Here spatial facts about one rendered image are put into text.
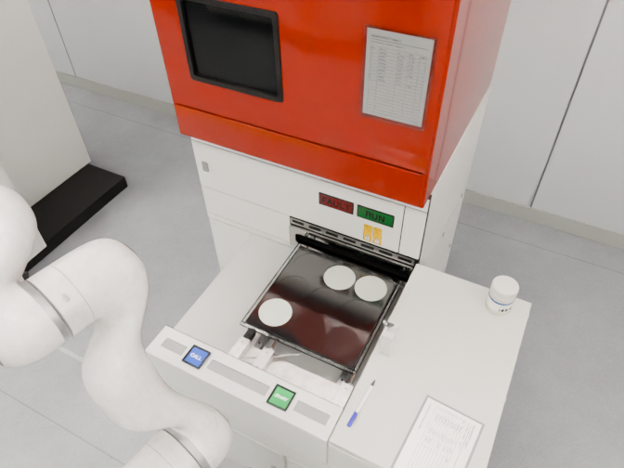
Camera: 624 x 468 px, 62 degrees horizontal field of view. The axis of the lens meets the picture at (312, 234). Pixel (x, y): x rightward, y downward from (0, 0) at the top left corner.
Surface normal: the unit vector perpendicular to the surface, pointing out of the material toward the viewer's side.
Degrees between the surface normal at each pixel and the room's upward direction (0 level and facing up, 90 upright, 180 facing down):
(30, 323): 43
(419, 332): 0
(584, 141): 90
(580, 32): 90
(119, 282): 69
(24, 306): 21
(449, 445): 0
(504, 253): 0
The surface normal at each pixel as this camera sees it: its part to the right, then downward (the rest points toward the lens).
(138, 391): 0.77, 0.15
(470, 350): -0.02, -0.70
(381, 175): -0.46, 0.64
